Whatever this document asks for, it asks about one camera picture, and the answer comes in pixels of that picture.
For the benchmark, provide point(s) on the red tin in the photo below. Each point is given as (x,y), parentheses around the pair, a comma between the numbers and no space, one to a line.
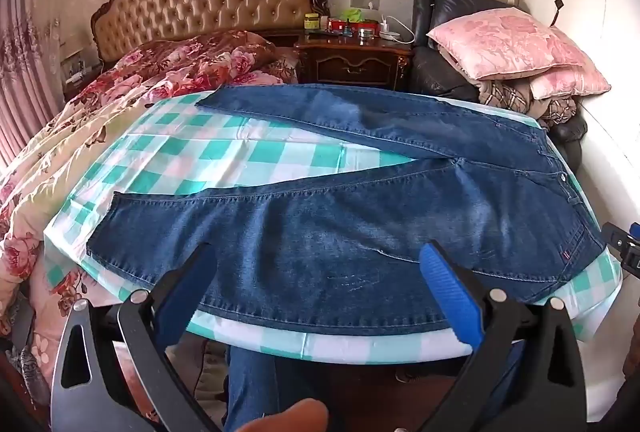
(367,28)

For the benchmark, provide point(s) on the person's left hand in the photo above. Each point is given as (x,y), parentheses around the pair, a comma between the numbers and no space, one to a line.
(285,417)

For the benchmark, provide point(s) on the yellow jar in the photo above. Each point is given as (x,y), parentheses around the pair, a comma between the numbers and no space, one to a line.
(312,22)

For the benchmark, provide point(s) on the small pink floral pillow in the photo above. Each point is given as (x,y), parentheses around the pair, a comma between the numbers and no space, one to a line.
(570,84)

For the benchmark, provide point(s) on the white power strip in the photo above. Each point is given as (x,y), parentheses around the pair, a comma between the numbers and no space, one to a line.
(389,34)

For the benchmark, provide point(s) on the grey wall outlet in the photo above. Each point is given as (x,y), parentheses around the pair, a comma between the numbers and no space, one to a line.
(365,2)

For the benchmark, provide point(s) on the black leather armchair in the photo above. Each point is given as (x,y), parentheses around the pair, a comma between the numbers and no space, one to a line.
(430,72)

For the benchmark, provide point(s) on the dark red floral blanket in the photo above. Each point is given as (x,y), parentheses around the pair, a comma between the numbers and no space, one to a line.
(200,57)

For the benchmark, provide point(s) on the dark wooden nightstand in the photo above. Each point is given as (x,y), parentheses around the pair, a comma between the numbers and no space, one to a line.
(350,62)

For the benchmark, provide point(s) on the person's left leg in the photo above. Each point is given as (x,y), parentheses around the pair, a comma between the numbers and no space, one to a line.
(260,387)

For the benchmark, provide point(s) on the green checkered tablecloth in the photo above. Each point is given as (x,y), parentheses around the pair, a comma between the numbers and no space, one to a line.
(240,152)

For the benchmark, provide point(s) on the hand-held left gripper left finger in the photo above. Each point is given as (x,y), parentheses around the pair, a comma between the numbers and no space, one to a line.
(181,294)

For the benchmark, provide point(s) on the blue denim pants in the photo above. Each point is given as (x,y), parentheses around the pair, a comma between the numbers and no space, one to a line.
(325,232)

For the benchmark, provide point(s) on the brown plaid blanket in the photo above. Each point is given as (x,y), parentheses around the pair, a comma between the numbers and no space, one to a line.
(505,97)

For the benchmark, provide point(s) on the pink floral curtain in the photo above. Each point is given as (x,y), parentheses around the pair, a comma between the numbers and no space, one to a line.
(25,77)

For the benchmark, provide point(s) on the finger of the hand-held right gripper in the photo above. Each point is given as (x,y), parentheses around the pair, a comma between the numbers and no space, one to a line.
(622,247)

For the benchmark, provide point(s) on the large pink floral pillow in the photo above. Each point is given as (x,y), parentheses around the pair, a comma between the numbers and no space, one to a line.
(510,37)

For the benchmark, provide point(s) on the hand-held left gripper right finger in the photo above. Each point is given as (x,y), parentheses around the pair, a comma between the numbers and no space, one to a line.
(450,297)

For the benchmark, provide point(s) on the round metal tin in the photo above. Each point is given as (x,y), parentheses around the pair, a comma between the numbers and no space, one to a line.
(367,34)

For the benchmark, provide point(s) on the green plastic bag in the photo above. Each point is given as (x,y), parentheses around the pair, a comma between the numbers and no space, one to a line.
(353,15)

